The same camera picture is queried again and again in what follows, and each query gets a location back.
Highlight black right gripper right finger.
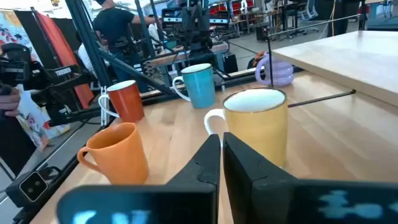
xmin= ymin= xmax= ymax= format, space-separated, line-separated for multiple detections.
xmin=222 ymin=131 xmax=398 ymax=224

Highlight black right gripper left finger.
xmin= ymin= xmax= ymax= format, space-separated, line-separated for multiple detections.
xmin=56 ymin=133 xmax=221 ymax=224

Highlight yellow mug white interior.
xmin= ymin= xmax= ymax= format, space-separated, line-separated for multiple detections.
xmin=203 ymin=88 xmax=289 ymax=169

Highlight orange matte mug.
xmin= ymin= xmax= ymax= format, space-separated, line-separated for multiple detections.
xmin=76 ymin=122 xmax=149 ymax=185

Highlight white mug pink handle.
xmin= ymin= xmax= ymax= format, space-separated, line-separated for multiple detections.
xmin=98 ymin=80 xmax=146 ymax=124

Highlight lilac ribbed mug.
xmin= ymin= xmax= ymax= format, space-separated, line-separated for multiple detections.
xmin=254 ymin=52 xmax=295 ymax=88

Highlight orange shop vacuum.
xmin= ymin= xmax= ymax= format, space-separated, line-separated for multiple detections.
xmin=247 ymin=50 xmax=266 ymax=70

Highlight wooden work table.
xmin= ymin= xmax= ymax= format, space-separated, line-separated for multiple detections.
xmin=149 ymin=42 xmax=229 ymax=68

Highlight wooden shelf black legs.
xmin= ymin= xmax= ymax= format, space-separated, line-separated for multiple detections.
xmin=266 ymin=14 xmax=398 ymax=109

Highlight black floor box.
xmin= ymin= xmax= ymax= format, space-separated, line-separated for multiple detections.
xmin=255 ymin=24 xmax=270 ymax=41

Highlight floral printed banner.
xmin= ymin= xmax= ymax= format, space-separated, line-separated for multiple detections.
xmin=0 ymin=9 xmax=71 ymax=149

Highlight person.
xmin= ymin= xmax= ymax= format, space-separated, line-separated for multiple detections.
xmin=147 ymin=12 xmax=161 ymax=43
xmin=0 ymin=115 xmax=37 ymax=178
xmin=92 ymin=0 xmax=158 ymax=83

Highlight office chair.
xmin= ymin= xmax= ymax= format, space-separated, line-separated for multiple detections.
xmin=298 ymin=0 xmax=320 ymax=20

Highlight red storage bins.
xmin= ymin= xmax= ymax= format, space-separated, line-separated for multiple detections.
xmin=210 ymin=0 xmax=254 ymax=16

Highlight orange-red fabric panel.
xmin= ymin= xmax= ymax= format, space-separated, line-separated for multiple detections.
xmin=36 ymin=12 xmax=96 ymax=110

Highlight person's hand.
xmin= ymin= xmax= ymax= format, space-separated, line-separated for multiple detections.
xmin=0 ymin=86 xmax=21 ymax=118

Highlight white corner bracket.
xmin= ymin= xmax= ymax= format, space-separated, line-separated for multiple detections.
xmin=99 ymin=86 xmax=110 ymax=126

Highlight black table-level camera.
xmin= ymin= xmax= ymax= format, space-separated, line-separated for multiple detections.
xmin=5 ymin=166 xmax=63 ymax=208

